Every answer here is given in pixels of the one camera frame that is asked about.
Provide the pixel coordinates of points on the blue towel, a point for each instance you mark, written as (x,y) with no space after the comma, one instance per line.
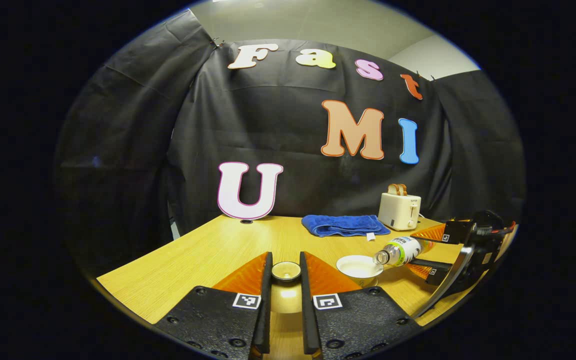
(343,225)

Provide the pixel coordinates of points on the cream teacup lid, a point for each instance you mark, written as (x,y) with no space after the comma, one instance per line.
(286,295)

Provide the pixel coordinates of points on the toast slice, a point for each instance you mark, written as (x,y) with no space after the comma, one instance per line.
(393,189)
(402,189)

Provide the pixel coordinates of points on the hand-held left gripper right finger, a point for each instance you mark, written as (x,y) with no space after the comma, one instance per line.
(307,310)

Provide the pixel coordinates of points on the black backdrop cloth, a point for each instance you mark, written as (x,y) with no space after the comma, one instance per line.
(268,125)

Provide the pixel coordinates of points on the white toaster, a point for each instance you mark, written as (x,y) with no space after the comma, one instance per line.
(400,212)

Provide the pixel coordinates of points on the cream ceramic teacup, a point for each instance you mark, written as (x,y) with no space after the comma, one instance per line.
(360,267)

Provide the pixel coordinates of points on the plastic water bottle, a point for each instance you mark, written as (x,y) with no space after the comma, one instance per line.
(405,250)

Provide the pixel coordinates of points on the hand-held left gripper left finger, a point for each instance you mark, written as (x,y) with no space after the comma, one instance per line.
(267,310)

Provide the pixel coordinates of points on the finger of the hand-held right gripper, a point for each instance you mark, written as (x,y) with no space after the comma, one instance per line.
(435,263)
(455,232)

